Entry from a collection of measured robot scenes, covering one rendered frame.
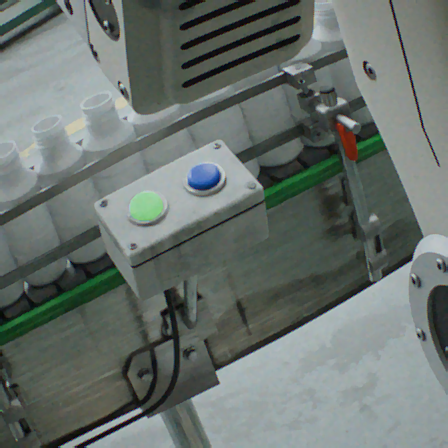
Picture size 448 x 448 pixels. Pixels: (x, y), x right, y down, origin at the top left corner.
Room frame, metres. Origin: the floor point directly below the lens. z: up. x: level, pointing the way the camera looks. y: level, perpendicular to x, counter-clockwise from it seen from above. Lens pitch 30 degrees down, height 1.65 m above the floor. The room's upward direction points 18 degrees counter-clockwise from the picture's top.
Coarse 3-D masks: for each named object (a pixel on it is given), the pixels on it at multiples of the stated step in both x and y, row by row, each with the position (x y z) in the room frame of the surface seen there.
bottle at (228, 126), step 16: (208, 96) 1.17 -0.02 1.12; (224, 96) 1.18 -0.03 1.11; (224, 112) 1.17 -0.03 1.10; (240, 112) 1.19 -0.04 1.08; (192, 128) 1.19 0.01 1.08; (208, 128) 1.17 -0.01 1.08; (224, 128) 1.17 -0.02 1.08; (240, 128) 1.18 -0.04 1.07; (208, 144) 1.18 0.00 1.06; (240, 144) 1.18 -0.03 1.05; (256, 160) 1.19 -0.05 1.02; (256, 176) 1.18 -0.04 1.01
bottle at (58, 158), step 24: (48, 120) 1.17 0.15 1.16; (48, 144) 1.14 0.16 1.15; (72, 144) 1.15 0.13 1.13; (48, 168) 1.13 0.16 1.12; (72, 168) 1.13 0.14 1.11; (72, 192) 1.12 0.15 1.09; (96, 192) 1.16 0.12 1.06; (72, 216) 1.12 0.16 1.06; (96, 216) 1.13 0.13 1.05; (96, 240) 1.13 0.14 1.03
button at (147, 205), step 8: (144, 192) 1.01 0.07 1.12; (152, 192) 1.00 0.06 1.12; (136, 200) 1.00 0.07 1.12; (144, 200) 1.00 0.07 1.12; (152, 200) 0.99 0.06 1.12; (160, 200) 1.00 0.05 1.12; (136, 208) 0.99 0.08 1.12; (144, 208) 0.99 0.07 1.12; (152, 208) 0.99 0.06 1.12; (160, 208) 0.99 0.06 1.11; (136, 216) 0.99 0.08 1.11; (144, 216) 0.98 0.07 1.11; (152, 216) 0.98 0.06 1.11
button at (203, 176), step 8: (192, 168) 1.02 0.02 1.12; (200, 168) 1.02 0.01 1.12; (208, 168) 1.02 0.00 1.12; (216, 168) 1.02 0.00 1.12; (192, 176) 1.01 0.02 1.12; (200, 176) 1.01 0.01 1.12; (208, 176) 1.01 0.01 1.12; (216, 176) 1.01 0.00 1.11; (192, 184) 1.01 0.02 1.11; (200, 184) 1.00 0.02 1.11; (208, 184) 1.00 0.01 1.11; (216, 184) 1.00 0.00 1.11
